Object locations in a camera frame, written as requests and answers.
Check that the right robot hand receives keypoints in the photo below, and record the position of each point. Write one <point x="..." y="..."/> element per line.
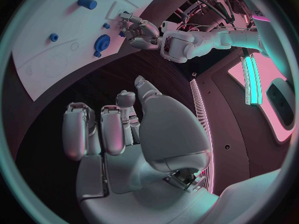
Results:
<point x="168" y="134"/>

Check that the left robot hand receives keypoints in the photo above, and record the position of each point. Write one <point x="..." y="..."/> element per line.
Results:
<point x="144" y="31"/>

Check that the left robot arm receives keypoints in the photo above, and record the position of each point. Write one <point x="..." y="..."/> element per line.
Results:
<point x="203" y="43"/>

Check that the white task board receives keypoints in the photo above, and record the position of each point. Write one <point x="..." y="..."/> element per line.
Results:
<point x="58" y="18"/>

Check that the small blue plug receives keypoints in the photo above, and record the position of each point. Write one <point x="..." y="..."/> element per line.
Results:
<point x="126" y="12"/>
<point x="106" y="26"/>
<point x="121" y="34"/>

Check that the small blue peg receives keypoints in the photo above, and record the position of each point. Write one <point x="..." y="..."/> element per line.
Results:
<point x="97" y="54"/>

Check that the large blue cylinder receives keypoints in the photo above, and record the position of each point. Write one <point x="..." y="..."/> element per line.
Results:
<point x="87" y="3"/>

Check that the slim blue peg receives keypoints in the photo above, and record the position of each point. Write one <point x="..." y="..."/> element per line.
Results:
<point x="53" y="37"/>

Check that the glowing light bar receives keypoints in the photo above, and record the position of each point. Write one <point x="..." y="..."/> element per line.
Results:
<point x="251" y="78"/>

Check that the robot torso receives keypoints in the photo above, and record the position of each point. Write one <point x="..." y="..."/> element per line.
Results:
<point x="273" y="41"/>

